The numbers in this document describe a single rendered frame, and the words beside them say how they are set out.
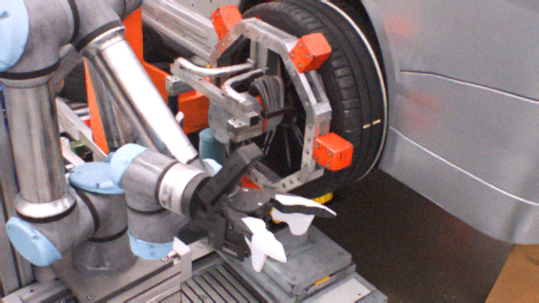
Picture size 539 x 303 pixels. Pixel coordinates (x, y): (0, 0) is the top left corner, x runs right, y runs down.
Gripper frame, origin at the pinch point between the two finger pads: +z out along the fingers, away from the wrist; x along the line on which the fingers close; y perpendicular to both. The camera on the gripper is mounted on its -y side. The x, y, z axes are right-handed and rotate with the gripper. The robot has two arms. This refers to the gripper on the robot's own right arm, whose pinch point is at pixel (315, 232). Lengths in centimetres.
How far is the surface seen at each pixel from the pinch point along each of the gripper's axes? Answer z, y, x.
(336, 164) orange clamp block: -29, 29, -82
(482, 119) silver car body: 5, 5, -88
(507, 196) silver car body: 17, 23, -87
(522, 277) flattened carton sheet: 27, 99, -184
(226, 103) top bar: -61, 17, -70
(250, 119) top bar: -50, 17, -67
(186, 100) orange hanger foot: -107, 41, -115
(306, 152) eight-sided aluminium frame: -41, 30, -85
